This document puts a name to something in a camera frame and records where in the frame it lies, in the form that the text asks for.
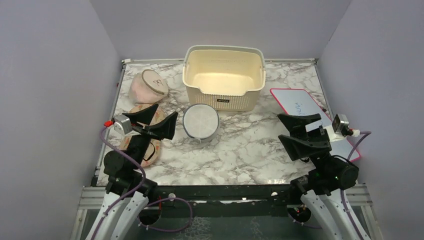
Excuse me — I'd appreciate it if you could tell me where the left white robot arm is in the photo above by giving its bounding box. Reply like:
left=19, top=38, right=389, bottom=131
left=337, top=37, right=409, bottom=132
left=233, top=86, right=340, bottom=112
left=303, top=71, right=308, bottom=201
left=86, top=104, right=178, bottom=240

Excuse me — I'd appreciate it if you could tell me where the floral beige laundry bag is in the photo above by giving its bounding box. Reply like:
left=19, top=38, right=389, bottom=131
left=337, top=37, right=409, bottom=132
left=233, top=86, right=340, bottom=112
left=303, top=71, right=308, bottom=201
left=118, top=104, right=165, bottom=168

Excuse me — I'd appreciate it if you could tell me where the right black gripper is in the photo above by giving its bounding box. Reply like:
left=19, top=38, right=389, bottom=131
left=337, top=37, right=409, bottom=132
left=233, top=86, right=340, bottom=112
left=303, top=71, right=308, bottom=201
left=277, top=112, right=333, bottom=171

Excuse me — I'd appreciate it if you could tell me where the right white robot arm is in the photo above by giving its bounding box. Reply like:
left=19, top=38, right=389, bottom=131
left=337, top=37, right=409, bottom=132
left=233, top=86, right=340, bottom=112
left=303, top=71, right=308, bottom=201
left=277, top=113, right=371, bottom=240

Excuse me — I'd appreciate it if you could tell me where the pink mesh laundry bag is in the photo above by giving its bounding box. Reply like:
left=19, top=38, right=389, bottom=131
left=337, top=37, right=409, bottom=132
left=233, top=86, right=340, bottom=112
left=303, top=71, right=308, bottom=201
left=128, top=69, right=169, bottom=104

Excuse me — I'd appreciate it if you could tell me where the white mesh laundry bag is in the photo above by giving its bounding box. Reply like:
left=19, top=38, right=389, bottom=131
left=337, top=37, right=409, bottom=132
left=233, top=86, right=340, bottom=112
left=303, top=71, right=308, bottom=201
left=182, top=104, right=221, bottom=142

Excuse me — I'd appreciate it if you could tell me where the cream perforated plastic basket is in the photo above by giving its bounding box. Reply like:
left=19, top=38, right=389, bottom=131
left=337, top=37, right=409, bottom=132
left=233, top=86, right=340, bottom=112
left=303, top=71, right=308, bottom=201
left=182, top=45, right=266, bottom=112

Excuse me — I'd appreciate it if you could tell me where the aluminium table frame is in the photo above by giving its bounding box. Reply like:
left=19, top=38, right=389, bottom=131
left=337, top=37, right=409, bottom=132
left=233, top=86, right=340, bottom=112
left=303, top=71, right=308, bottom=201
left=78, top=59, right=383, bottom=240

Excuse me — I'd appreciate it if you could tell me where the pink-framed whiteboard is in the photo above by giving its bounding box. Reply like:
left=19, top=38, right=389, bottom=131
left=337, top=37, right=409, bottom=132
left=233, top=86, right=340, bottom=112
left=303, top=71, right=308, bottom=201
left=270, top=88, right=361, bottom=162

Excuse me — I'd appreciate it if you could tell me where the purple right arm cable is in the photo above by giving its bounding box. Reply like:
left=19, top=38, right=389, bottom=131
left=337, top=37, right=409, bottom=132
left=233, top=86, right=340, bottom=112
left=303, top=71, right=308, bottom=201
left=288, top=131, right=373, bottom=240

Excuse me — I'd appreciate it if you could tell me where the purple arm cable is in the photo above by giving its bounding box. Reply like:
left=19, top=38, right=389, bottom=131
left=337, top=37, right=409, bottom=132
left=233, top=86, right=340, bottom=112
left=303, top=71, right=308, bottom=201
left=288, top=131, right=373, bottom=240
left=89, top=125, right=194, bottom=240

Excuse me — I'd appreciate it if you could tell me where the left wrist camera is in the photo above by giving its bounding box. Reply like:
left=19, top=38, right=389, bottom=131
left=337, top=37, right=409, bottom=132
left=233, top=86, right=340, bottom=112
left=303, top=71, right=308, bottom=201
left=103, top=114, right=133, bottom=136

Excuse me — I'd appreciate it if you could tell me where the black front mounting rail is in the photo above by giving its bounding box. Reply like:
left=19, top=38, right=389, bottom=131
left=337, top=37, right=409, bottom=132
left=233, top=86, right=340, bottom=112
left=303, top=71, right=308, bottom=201
left=141, top=184, right=302, bottom=218

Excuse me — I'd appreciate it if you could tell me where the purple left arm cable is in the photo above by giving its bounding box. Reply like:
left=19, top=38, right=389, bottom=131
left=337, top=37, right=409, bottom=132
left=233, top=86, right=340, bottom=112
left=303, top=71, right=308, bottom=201
left=89, top=125, right=194, bottom=240

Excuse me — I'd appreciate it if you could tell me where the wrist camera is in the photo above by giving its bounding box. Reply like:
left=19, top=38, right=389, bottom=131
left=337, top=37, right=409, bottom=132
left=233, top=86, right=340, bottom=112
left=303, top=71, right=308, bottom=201
left=324, top=114, right=361, bottom=142
left=103, top=114, right=133, bottom=136

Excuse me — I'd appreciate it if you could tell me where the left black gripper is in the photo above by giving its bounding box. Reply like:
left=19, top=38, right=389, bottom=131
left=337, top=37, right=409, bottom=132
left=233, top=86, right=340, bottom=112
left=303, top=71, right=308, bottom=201
left=123, top=103, right=178, bottom=169

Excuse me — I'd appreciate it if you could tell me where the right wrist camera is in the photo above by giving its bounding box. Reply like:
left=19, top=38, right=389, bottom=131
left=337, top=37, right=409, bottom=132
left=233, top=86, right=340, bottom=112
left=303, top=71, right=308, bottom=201
left=324, top=114, right=361, bottom=142

